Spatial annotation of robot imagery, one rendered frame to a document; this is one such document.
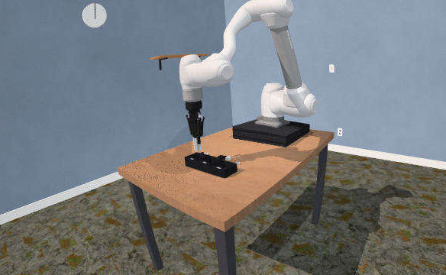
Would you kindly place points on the black rack of three bins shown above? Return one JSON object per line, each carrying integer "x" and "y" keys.
{"x": 212, "y": 165}

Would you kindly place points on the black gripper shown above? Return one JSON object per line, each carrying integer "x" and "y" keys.
{"x": 194, "y": 117}

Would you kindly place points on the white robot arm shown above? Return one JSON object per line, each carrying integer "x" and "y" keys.
{"x": 217, "y": 71}

